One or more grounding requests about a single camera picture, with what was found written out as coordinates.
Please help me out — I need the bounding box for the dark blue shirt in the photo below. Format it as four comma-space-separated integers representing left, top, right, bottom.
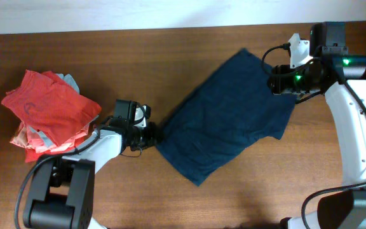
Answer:
157, 48, 296, 186

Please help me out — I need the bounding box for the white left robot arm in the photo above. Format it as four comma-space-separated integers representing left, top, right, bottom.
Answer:
14, 100, 161, 229

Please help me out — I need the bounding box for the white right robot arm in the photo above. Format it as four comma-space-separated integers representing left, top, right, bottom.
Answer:
268, 22, 366, 228

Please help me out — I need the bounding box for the red folded clothes pile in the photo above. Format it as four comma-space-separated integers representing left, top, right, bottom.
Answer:
1, 70, 101, 162

